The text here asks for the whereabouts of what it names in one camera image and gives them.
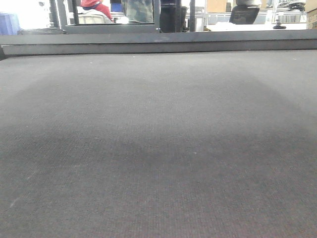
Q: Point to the dark grey conveyor belt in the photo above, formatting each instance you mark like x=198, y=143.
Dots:
x=211, y=145

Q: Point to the person in camouflage trousers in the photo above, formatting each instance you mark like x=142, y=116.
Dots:
x=141, y=11

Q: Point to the white desk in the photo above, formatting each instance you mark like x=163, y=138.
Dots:
x=226, y=26

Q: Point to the person in red jacket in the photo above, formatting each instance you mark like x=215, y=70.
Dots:
x=98, y=6

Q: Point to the black office chair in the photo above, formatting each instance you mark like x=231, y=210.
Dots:
x=245, y=11

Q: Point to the background blue crate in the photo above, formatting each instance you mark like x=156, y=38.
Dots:
x=9, y=23

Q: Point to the cardboard box at right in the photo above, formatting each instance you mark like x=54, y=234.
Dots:
x=311, y=10

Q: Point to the grey conveyor side rail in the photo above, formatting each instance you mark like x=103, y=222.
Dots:
x=146, y=43

